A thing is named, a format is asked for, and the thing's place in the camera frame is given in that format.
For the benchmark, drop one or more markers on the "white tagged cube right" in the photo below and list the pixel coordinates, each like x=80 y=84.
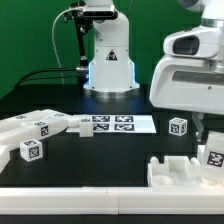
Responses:
x=178 y=126

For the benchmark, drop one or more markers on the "white chair seat part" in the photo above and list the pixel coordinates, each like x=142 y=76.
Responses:
x=175 y=171

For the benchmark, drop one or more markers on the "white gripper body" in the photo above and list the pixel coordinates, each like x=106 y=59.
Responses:
x=187 y=84

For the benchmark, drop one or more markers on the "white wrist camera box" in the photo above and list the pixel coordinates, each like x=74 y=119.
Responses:
x=199 y=42

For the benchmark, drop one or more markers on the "white tagged cube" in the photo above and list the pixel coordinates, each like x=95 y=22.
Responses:
x=31 y=150
x=178 y=126

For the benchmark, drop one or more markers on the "white chair side plank front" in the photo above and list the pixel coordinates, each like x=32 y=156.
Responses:
x=32 y=130

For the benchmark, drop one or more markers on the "white paper tag sheet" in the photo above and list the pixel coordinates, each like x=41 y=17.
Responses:
x=120 y=123

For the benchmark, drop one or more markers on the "white tagged cube left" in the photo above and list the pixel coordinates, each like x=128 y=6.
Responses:
x=31 y=150

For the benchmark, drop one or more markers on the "white front fence bar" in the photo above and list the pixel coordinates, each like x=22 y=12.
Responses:
x=113 y=201

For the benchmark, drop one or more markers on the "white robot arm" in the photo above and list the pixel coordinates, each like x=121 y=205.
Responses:
x=112 y=71

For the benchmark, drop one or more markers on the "white chair side plank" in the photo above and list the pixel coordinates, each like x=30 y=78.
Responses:
x=32 y=130
x=32 y=116

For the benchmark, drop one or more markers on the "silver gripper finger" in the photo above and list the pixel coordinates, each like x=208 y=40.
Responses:
x=197 y=118

